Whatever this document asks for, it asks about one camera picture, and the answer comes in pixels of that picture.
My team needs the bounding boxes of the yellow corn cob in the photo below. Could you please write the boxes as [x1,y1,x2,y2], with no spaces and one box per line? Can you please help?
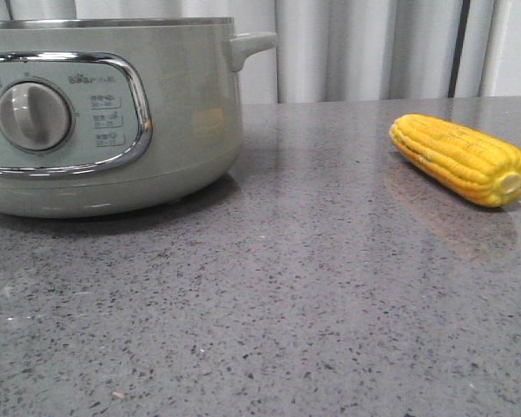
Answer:
[389,114,521,208]

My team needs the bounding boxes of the light green electric cooking pot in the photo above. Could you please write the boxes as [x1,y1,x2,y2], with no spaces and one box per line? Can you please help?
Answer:
[0,17,277,218]

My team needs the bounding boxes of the white pleated curtain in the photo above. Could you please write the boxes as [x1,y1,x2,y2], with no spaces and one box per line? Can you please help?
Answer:
[0,1,521,103]

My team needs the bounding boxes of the black vertical cable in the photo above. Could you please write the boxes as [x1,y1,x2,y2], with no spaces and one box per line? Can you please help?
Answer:
[447,0,472,99]

